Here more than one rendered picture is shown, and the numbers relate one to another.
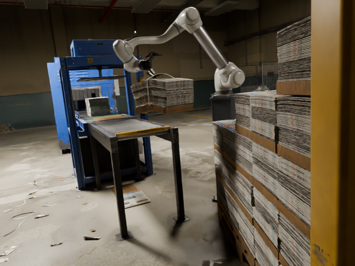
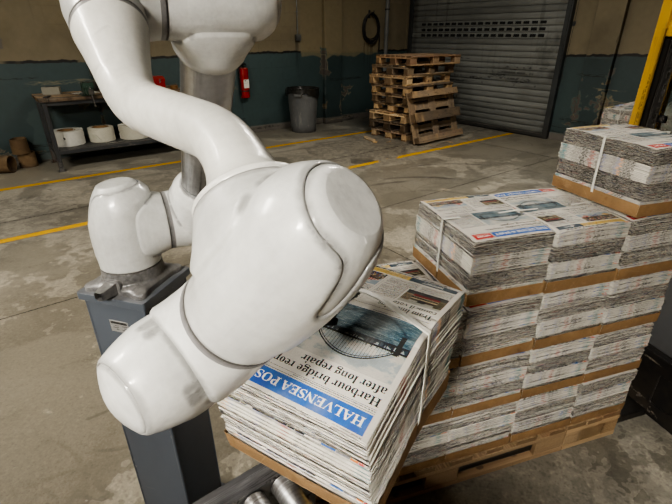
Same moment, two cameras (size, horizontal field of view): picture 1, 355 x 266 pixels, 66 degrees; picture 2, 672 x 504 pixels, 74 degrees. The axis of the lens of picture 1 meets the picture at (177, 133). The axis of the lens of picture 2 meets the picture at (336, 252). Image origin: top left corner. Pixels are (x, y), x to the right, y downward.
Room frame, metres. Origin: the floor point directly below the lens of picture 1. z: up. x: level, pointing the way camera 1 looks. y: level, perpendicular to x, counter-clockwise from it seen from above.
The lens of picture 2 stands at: (2.27, 0.69, 1.60)
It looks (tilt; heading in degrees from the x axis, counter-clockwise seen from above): 26 degrees down; 257
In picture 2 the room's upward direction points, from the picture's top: straight up
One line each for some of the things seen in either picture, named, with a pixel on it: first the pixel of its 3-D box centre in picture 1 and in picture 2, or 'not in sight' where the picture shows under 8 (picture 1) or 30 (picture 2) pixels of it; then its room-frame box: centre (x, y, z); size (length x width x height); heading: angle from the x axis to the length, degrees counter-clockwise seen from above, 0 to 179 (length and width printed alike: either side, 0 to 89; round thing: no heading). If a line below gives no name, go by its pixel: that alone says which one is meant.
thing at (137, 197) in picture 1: (132, 198); not in sight; (2.71, 0.52, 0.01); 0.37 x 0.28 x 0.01; 24
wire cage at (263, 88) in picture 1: (259, 87); not in sight; (9.79, -3.05, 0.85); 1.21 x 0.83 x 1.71; 24
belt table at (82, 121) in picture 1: (105, 121); not in sight; (3.60, 0.93, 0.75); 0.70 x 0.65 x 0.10; 24
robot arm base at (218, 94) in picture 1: (222, 93); (128, 273); (2.56, -0.44, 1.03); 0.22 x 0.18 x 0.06; 60
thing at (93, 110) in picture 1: (97, 106); not in sight; (4.12, 1.17, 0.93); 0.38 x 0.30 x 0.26; 24
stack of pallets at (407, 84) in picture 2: not in sight; (412, 95); (-0.91, -6.86, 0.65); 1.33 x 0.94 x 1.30; 28
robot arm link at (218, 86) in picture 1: (223, 78); (127, 221); (2.54, -0.46, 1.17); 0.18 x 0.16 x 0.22; 15
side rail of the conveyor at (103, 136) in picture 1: (99, 133); not in sight; (2.57, 0.75, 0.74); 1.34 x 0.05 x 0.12; 24
